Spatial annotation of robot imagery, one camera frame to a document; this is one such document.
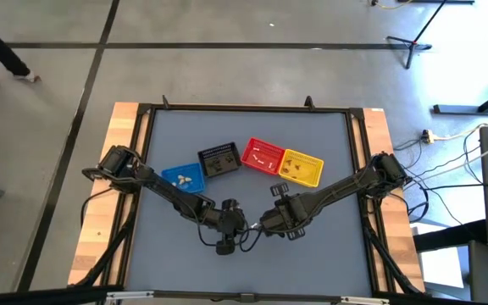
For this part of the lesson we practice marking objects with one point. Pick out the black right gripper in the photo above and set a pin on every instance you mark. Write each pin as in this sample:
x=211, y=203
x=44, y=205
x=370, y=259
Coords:
x=280, y=218

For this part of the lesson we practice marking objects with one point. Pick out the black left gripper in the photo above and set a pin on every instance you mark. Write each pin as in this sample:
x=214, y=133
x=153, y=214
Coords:
x=229, y=222

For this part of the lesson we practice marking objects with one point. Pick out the blue plastic basket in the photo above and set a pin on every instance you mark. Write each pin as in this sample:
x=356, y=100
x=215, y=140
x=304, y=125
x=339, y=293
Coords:
x=195, y=171

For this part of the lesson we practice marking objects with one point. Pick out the black plastic spider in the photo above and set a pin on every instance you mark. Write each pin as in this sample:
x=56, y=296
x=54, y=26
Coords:
x=215, y=162
x=230, y=159

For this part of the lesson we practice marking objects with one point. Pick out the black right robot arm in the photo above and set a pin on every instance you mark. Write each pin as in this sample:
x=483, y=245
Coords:
x=345, y=186

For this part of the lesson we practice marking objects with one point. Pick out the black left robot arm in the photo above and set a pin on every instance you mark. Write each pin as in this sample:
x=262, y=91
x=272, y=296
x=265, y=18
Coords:
x=163, y=188

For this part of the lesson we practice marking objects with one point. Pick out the yellow plastic basket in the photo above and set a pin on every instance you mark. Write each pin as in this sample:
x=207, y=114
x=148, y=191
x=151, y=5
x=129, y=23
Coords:
x=309, y=171

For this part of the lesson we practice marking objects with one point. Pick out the red plastic basket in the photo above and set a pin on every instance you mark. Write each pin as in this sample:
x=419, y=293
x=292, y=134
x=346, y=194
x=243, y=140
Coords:
x=265, y=146

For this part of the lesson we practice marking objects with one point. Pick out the black plastic basket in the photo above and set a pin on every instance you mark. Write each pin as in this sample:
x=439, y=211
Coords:
x=223, y=148

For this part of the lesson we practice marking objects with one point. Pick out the wooden table side panel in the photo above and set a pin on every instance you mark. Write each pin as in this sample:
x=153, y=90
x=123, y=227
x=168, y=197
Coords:
x=100, y=237
x=396, y=237

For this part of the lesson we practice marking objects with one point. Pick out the black floor beam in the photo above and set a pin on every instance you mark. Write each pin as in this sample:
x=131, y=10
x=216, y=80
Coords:
x=447, y=239

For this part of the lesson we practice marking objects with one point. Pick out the power strip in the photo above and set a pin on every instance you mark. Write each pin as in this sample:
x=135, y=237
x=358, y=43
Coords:
x=428, y=136

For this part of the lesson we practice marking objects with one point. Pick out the black desk leg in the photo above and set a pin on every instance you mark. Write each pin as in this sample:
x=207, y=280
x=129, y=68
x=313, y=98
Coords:
x=460, y=109

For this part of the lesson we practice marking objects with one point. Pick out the black tripod stand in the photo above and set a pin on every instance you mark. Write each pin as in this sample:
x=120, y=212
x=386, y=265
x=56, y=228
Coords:
x=413, y=42

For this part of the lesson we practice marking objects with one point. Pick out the person's shoe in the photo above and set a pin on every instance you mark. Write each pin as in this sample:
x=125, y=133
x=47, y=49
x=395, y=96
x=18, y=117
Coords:
x=28, y=78

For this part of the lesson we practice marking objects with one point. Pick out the black camera rig beam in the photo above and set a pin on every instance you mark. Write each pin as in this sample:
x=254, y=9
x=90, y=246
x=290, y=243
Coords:
x=244, y=297

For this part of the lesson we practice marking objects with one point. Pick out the black table frame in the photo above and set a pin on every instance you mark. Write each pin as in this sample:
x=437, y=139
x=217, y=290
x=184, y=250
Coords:
x=248, y=108

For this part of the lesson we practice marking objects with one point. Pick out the black frame clip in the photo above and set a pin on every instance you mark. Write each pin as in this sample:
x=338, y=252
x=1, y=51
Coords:
x=165, y=103
x=309, y=103

